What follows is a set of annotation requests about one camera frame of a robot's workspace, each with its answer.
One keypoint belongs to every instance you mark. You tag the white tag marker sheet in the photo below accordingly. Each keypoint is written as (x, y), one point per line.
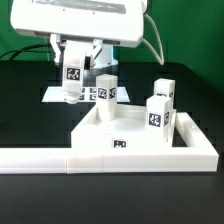
(88, 94)

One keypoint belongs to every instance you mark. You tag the white square tabletop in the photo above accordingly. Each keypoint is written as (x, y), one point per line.
(126, 130)

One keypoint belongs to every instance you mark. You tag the white L-shaped obstacle fence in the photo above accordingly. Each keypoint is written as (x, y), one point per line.
(198, 155)

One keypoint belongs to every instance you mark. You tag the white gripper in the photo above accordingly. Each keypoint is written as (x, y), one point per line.
(112, 22)

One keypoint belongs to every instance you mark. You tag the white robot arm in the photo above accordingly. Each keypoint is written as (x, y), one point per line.
(103, 55)

